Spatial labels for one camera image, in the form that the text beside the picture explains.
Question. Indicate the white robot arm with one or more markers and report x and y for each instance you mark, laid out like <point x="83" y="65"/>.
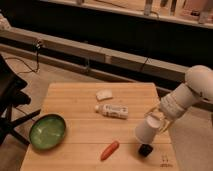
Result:
<point x="198" y="86"/>

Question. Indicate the green bowl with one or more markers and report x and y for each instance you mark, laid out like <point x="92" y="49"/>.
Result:
<point x="47" y="132"/>

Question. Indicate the orange carrot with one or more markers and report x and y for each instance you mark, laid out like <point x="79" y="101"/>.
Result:
<point x="109" y="150"/>

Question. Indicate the white plastic bottle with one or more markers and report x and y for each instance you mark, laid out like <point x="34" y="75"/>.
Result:
<point x="115" y="111"/>

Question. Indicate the black ceramic cup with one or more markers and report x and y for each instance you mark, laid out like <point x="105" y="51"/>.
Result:
<point x="145" y="150"/>

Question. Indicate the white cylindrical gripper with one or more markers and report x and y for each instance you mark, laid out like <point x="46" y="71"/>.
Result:
<point x="153" y="123"/>

